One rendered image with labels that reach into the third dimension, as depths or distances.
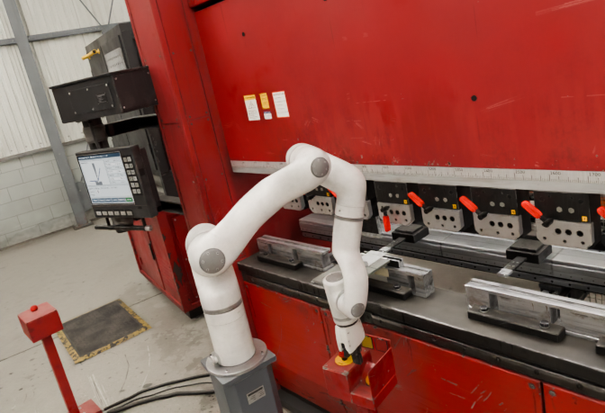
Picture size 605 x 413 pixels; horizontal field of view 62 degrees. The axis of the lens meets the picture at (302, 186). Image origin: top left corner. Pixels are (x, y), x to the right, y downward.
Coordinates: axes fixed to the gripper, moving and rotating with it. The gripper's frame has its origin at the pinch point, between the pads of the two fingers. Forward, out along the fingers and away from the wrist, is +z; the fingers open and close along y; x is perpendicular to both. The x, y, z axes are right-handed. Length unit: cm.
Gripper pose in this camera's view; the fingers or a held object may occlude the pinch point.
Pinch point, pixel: (356, 357)
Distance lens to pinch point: 181.0
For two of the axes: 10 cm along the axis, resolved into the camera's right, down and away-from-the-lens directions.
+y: -5.9, 4.0, -7.0
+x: 7.6, 0.1, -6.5
